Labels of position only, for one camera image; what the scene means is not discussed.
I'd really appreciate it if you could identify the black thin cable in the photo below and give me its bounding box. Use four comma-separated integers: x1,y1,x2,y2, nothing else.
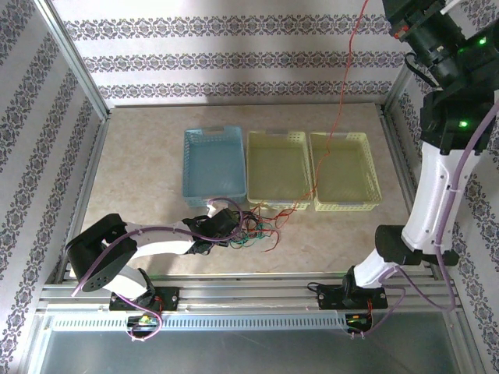
232,208,271,243

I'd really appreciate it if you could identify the red thin cable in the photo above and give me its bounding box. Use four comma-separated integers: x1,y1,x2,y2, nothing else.
249,0,371,254

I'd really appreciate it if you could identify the blue perforated plastic basket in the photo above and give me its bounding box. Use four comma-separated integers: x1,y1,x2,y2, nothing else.
182,125,249,208

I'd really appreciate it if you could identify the small controller circuit board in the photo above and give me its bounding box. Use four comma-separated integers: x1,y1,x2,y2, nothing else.
345,313,372,327
127,315,161,329

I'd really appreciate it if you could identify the grey metal sheet panel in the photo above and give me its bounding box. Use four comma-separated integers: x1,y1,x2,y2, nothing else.
37,330,459,374

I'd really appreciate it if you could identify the slotted grey cable duct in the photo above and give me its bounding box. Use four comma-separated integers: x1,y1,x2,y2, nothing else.
49,313,349,333

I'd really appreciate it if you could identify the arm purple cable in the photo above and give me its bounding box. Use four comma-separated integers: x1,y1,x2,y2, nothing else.
72,197,245,344
349,103,499,340

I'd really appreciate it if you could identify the aluminium frame post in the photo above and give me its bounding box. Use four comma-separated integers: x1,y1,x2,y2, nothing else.
383,62,415,116
34,0,113,120

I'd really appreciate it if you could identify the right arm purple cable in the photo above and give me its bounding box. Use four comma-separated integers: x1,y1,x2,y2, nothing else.
349,103,499,340

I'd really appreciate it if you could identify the yellow perforated plastic basket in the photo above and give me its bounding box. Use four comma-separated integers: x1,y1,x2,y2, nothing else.
246,130,315,207
308,131,384,213

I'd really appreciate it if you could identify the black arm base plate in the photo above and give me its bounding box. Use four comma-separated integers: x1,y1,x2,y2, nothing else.
108,286,181,312
317,283,389,311

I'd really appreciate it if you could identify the aluminium mounting rail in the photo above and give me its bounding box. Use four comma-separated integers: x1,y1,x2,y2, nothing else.
37,272,465,315

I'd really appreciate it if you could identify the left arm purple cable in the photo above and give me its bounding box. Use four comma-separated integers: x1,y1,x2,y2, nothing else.
72,197,245,344

